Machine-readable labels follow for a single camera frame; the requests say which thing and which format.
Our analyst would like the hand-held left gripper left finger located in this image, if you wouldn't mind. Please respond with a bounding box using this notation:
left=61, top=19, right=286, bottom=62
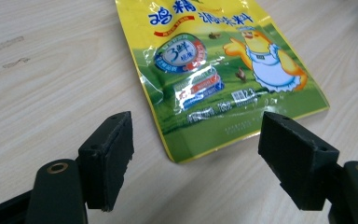
left=25, top=110, right=135, bottom=224

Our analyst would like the yellow green seasoning packet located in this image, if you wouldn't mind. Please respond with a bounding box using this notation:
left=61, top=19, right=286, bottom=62
left=115, top=0, right=330, bottom=164

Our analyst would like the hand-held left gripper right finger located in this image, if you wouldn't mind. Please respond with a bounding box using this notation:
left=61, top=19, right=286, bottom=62
left=257, top=111, right=358, bottom=224

